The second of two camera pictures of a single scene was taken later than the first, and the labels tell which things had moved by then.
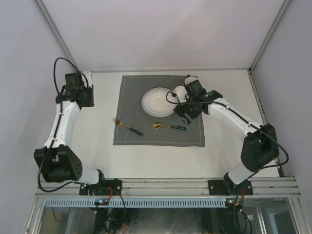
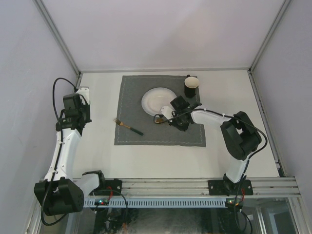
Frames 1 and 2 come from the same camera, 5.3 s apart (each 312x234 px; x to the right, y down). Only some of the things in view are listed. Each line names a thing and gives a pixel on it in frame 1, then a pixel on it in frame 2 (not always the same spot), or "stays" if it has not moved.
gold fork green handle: x=120 y=123 stays
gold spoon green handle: x=157 y=125 to x=159 y=121
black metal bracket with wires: x=105 y=187 stays
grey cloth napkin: x=134 y=126 stays
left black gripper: x=90 y=103 to x=87 y=107
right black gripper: x=182 y=108 to x=172 y=123
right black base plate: x=217 y=187 stays
